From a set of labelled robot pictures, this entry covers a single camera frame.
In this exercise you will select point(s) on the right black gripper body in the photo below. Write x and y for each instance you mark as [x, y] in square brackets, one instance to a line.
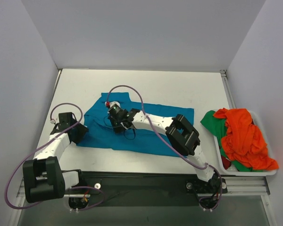
[116, 123]

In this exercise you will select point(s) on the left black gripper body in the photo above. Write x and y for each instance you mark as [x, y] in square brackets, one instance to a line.
[79, 133]

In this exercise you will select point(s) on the blue t-shirt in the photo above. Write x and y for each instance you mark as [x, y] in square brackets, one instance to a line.
[101, 134]

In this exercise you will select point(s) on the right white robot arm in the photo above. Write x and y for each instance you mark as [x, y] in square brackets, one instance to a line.
[176, 132]

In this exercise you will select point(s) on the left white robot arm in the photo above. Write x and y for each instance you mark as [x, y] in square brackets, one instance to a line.
[43, 176]

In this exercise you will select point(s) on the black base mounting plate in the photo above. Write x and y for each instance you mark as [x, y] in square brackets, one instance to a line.
[116, 189]

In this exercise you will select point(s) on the green t-shirt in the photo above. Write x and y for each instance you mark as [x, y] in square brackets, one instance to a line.
[217, 128]

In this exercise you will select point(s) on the red t-shirt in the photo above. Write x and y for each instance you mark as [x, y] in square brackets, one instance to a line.
[225, 162]

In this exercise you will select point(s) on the white laundry bin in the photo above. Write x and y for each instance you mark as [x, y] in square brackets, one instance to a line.
[232, 171]

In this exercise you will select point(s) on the orange t-shirt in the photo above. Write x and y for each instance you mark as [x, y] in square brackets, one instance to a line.
[244, 141]

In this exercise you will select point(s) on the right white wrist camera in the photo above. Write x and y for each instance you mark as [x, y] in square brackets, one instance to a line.
[109, 104]

